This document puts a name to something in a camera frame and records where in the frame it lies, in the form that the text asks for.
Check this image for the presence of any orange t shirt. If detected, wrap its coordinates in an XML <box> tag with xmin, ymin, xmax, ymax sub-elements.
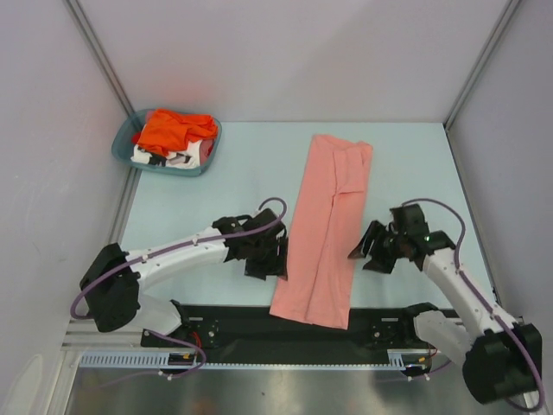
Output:
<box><xmin>133</xmin><ymin>108</ymin><xmax>219</xmax><ymax>156</ymax></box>

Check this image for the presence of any salmon pink t shirt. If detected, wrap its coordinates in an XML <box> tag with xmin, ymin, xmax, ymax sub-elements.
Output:
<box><xmin>270</xmin><ymin>135</ymin><xmax>372</xmax><ymax>329</ymax></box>

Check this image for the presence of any white t shirt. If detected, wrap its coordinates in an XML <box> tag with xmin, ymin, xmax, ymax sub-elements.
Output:
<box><xmin>130</xmin><ymin>140</ymin><xmax>203</xmax><ymax>169</ymax></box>

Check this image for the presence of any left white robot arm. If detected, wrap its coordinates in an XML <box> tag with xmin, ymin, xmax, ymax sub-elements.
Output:
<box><xmin>79</xmin><ymin>208</ymin><xmax>288</xmax><ymax>346</ymax></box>

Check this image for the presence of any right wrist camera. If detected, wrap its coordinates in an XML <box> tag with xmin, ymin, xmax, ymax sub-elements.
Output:
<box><xmin>391</xmin><ymin>204</ymin><xmax>429</xmax><ymax>237</ymax></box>

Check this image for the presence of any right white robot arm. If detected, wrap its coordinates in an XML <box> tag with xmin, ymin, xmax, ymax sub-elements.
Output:
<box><xmin>348</xmin><ymin>220</ymin><xmax>544</xmax><ymax>410</ymax></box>

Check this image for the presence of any blue slotted cable duct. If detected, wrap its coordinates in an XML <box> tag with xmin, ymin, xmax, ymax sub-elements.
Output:
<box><xmin>79</xmin><ymin>351</ymin><xmax>169</xmax><ymax>369</ymax></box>

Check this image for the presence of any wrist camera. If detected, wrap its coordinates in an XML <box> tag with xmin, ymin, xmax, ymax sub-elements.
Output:
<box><xmin>391</xmin><ymin>204</ymin><xmax>429</xmax><ymax>237</ymax></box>
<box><xmin>243</xmin><ymin>208</ymin><xmax>285</xmax><ymax>236</ymax></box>

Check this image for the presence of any red garment in basket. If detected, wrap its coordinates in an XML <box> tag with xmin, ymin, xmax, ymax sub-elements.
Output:
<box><xmin>200</xmin><ymin>140</ymin><xmax>216</xmax><ymax>159</ymax></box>

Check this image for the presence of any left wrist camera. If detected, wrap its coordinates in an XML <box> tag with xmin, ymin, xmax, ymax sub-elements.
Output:
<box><xmin>243</xmin><ymin>208</ymin><xmax>285</xmax><ymax>236</ymax></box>

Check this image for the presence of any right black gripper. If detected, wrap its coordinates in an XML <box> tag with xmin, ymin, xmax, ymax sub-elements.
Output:
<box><xmin>348</xmin><ymin>220</ymin><xmax>407</xmax><ymax>274</ymax></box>

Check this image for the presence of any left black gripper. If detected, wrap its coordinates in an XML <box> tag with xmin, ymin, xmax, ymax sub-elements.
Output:
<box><xmin>245</xmin><ymin>236</ymin><xmax>287</xmax><ymax>280</ymax></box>

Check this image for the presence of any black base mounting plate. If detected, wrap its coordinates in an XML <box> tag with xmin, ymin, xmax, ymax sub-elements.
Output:
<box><xmin>140</xmin><ymin>303</ymin><xmax>435</xmax><ymax>366</ymax></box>

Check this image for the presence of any blue plastic laundry basket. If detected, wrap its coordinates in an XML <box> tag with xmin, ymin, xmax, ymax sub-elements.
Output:
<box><xmin>111</xmin><ymin>109</ymin><xmax>222</xmax><ymax>177</ymax></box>

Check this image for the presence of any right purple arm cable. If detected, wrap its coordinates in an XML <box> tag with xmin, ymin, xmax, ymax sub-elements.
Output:
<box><xmin>399</xmin><ymin>198</ymin><xmax>544</xmax><ymax>412</ymax></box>

